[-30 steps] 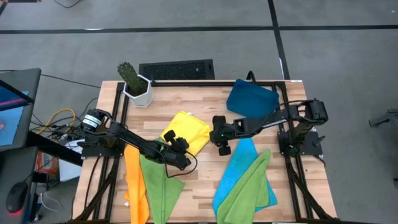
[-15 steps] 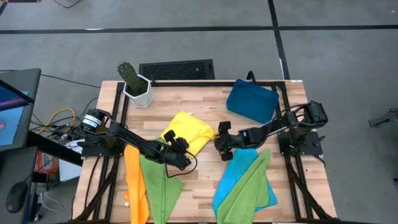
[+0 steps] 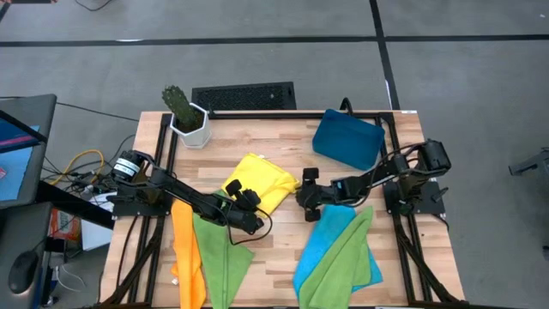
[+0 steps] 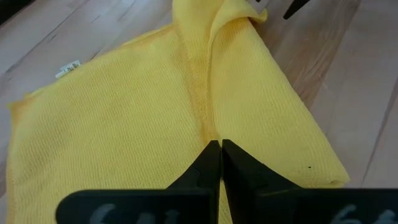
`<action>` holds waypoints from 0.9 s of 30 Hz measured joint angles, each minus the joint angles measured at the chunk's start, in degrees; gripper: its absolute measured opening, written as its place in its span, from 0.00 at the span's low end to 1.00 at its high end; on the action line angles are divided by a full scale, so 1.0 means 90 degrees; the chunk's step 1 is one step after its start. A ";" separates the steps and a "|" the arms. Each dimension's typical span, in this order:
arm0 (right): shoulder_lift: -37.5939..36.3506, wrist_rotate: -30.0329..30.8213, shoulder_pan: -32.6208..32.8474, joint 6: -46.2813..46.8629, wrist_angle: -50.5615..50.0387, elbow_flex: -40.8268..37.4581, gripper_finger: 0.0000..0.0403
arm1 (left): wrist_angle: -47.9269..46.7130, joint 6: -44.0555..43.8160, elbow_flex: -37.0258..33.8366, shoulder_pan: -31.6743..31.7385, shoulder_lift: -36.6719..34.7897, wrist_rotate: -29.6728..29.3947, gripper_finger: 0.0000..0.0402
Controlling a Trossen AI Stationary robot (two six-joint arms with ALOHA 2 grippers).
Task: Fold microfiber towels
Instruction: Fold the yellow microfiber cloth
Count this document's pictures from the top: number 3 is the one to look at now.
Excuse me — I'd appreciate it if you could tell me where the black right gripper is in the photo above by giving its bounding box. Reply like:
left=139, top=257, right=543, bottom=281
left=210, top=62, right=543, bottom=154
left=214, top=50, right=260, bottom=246
left=295, top=167, right=335, bottom=223

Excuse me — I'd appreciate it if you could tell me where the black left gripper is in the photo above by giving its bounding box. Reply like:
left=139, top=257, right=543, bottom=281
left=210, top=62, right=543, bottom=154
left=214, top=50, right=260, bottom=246
left=222, top=179, right=265, bottom=235

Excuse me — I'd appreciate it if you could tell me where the yellow microfiber towel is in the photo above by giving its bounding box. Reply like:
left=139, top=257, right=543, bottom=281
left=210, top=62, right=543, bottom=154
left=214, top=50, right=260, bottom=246
left=220, top=152, right=301, bottom=215

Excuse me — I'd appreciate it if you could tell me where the light blue microfiber towel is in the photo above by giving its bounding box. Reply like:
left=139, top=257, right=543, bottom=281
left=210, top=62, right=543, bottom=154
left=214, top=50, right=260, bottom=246
left=293, top=203, right=384, bottom=301

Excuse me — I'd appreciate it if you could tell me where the green microfiber towel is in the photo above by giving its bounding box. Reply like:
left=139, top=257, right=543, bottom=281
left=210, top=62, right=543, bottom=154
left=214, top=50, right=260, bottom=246
left=299, top=205, right=374, bottom=309
left=191, top=188, right=256, bottom=309

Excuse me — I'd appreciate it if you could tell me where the orange microfiber towel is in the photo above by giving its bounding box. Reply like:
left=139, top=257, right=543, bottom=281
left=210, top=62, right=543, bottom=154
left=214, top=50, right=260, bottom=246
left=170, top=199, right=208, bottom=309

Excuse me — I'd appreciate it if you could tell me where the teal plastic bin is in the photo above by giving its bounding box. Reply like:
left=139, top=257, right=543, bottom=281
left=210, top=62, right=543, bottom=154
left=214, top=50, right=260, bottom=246
left=311, top=108, right=386, bottom=172

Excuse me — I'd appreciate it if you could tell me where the white hexagonal plant pot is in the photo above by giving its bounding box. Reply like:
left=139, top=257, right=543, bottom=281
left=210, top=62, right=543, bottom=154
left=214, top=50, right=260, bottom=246
left=169, top=101, right=213, bottom=150

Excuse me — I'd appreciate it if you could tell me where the black floor vent grille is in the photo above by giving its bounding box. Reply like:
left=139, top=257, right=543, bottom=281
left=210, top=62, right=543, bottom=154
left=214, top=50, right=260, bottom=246
left=190, top=81, right=298, bottom=112

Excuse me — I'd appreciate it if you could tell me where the green cactus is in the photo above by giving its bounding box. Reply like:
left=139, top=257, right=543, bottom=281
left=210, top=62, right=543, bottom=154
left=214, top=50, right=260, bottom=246
left=161, top=85, right=205, bottom=133

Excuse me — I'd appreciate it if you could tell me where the white paper sheet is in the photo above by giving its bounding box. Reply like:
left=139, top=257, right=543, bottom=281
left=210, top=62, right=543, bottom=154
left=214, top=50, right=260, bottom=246
left=80, top=192, right=115, bottom=251

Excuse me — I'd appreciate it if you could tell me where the black metal beam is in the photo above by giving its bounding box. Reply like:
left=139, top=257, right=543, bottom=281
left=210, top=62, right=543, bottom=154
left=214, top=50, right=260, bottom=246
left=36, top=179, right=116, bottom=231

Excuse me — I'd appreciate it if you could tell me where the orange cardboard box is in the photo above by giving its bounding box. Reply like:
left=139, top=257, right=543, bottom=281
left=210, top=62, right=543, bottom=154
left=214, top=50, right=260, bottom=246
left=49, top=209, right=82, bottom=241

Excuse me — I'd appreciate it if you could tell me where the monitor with blue screen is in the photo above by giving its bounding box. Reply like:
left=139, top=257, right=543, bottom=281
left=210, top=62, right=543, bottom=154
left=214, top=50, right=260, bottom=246
left=0, top=109, right=48, bottom=210

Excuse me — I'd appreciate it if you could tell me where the black computer mouse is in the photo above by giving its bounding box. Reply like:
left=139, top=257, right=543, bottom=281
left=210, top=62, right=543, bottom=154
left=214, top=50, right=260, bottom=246
left=7, top=250, right=40, bottom=296

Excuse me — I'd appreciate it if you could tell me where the grey desk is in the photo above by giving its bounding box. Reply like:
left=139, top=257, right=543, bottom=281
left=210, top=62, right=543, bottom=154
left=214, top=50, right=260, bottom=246
left=0, top=93, right=58, bottom=309

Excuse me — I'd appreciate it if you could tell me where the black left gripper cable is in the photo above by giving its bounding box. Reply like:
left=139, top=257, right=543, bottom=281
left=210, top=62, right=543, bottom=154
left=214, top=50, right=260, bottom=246
left=226, top=205, right=274, bottom=246

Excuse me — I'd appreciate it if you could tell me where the black aluminium table frame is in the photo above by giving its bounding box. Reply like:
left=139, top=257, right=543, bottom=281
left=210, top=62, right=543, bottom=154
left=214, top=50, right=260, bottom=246
left=100, top=110, right=468, bottom=309

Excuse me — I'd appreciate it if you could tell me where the yellow cable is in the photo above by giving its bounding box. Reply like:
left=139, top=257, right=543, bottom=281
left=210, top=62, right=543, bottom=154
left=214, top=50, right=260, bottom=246
left=49, top=148, right=106, bottom=186

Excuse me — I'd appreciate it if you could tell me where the thin black floor cable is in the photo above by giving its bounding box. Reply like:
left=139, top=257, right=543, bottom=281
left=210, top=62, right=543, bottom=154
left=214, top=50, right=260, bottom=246
left=55, top=101, right=141, bottom=123

